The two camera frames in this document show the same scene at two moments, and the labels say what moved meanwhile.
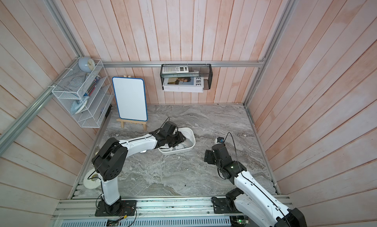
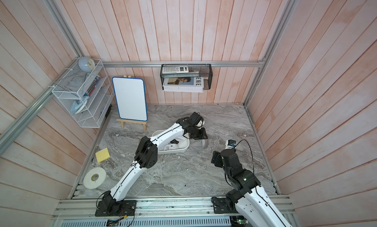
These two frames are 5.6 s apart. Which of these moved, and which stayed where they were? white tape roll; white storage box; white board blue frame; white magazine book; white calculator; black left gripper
Moved: black left gripper; white storage box
Stayed: white board blue frame; white magazine book; white tape roll; white calculator
